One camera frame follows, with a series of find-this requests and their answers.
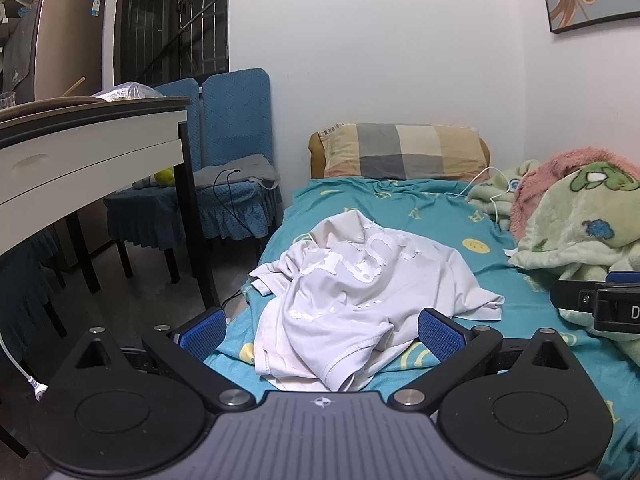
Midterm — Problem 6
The dark grey board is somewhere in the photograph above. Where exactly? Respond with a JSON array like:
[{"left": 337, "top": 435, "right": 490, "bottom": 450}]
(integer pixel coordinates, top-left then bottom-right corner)
[{"left": 2, "top": 2, "right": 43, "bottom": 91}]

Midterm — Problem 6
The pink fleece blanket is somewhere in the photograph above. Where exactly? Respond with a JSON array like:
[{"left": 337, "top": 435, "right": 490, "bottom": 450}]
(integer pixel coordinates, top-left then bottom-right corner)
[{"left": 510, "top": 147, "right": 640, "bottom": 236}]

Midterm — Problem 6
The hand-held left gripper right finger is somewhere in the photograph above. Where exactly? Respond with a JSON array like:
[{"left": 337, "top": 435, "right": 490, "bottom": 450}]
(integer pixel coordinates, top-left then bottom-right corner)
[{"left": 390, "top": 307, "right": 597, "bottom": 413}]

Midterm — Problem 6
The brown cushion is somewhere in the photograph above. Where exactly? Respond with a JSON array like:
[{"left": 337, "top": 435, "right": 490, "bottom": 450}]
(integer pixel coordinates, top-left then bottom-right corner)
[{"left": 307, "top": 130, "right": 493, "bottom": 181}]

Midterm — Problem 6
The white charging cable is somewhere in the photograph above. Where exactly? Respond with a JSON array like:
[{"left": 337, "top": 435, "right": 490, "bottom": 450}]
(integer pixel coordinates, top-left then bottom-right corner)
[{"left": 447, "top": 166, "right": 511, "bottom": 223}]

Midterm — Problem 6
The thin black cable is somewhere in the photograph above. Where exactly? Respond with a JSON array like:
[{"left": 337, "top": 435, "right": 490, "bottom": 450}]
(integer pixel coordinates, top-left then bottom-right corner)
[{"left": 212, "top": 169, "right": 273, "bottom": 241}]

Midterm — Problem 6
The white power cable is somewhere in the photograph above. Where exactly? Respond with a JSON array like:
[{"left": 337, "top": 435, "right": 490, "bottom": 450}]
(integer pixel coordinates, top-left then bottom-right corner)
[{"left": 0, "top": 330, "right": 49, "bottom": 403}]

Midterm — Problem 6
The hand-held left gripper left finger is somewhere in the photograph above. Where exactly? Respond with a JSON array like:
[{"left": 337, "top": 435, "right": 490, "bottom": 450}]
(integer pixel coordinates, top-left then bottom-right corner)
[{"left": 50, "top": 306, "right": 257, "bottom": 412}]

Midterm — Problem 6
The dark barred window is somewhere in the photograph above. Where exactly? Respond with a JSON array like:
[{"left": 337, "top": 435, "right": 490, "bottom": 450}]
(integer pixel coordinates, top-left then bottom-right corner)
[{"left": 114, "top": 0, "right": 231, "bottom": 88}]

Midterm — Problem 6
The grey cloth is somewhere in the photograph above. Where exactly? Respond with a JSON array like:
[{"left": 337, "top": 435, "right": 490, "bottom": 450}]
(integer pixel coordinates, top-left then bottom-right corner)
[{"left": 192, "top": 154, "right": 281, "bottom": 191}]

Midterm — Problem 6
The teal patterned bed sheet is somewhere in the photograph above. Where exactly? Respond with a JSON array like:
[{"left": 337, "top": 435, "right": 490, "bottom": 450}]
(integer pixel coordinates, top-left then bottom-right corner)
[{"left": 200, "top": 177, "right": 640, "bottom": 480}]

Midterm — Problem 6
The white table with black legs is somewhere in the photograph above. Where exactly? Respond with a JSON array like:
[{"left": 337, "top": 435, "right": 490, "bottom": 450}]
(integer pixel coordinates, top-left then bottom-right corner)
[{"left": 0, "top": 95, "right": 221, "bottom": 311}]

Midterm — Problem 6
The checked pillow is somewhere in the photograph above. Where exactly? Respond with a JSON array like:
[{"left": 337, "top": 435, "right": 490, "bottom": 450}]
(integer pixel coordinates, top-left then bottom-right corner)
[{"left": 320, "top": 122, "right": 492, "bottom": 182}]

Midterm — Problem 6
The clear plastic bag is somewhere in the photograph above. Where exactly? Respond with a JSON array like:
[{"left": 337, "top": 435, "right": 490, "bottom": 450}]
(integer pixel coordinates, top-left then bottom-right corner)
[{"left": 90, "top": 81, "right": 166, "bottom": 101}]

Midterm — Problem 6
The green cartoon blanket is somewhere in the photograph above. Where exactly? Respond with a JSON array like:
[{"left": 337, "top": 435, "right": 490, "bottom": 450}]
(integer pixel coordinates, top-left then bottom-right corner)
[{"left": 467, "top": 159, "right": 640, "bottom": 366}]

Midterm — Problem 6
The white t-shirt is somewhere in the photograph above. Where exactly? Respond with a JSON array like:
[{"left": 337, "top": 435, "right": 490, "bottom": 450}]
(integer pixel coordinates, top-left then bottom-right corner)
[{"left": 248, "top": 210, "right": 505, "bottom": 393}]

